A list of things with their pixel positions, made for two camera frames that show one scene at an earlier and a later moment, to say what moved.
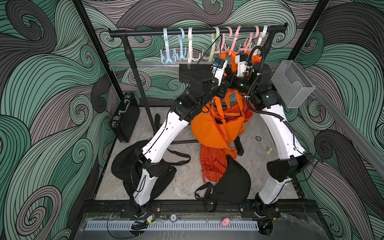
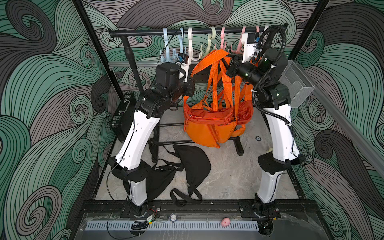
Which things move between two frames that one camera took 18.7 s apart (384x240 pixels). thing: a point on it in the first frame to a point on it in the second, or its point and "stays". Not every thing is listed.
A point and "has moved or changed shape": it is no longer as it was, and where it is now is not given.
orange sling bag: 256,58 has moved or changed shape
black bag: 233,187 to 197,167
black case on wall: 124,119 stays
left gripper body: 218,91 to 185,87
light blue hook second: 182,56 stays
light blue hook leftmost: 173,59 stays
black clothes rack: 269,30 stays
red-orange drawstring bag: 213,163 to 217,106
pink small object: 225,222 stays
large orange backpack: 219,126 has moved or changed shape
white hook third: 190,58 stays
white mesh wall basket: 293,86 stays
